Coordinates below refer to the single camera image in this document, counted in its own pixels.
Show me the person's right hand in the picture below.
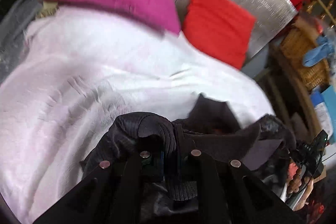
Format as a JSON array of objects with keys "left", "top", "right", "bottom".
[{"left": 286, "top": 162, "right": 314, "bottom": 197}]

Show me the light blue box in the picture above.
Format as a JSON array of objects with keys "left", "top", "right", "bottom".
[{"left": 310, "top": 86, "right": 335, "bottom": 144}]

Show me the grey garment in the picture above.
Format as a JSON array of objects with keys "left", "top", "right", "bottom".
[{"left": 1, "top": 0, "right": 42, "bottom": 82}]

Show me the red pillow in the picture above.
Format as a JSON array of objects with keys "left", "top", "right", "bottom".
[{"left": 182, "top": 0, "right": 256, "bottom": 69}]

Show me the blue cloth in basket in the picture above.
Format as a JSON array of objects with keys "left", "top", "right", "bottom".
[{"left": 302, "top": 35, "right": 335, "bottom": 67}]

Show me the wicker basket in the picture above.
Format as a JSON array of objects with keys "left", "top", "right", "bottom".
[{"left": 279, "top": 27, "right": 330, "bottom": 91}]

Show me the white bed blanket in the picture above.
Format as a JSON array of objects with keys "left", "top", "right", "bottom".
[{"left": 1, "top": 6, "right": 273, "bottom": 223}]

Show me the dark quilted jacket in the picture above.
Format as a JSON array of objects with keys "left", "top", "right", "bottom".
[{"left": 83, "top": 96, "right": 296, "bottom": 223}]

